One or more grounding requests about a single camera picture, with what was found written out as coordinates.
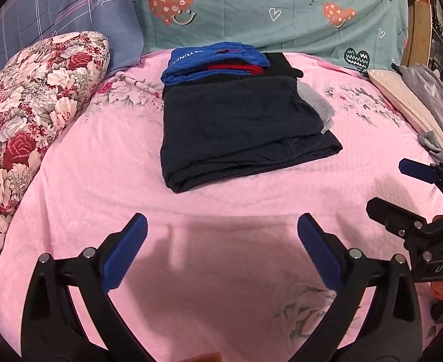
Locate dark navy pants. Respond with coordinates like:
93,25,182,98
160,76,342,193

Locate grey fleece garment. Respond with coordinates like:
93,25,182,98
418,131,443,164

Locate cream quilted pillow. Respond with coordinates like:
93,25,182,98
368,69,443,150

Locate teal heart-print pillow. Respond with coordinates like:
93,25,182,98
133,0,409,72

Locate black folded garment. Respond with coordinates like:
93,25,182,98
264,52,304,79

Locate red floral pillow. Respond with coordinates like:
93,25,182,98
0,31,110,255

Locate blue folded garment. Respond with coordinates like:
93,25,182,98
161,42,271,86

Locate blue plaid pillow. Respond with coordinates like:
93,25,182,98
0,0,144,75

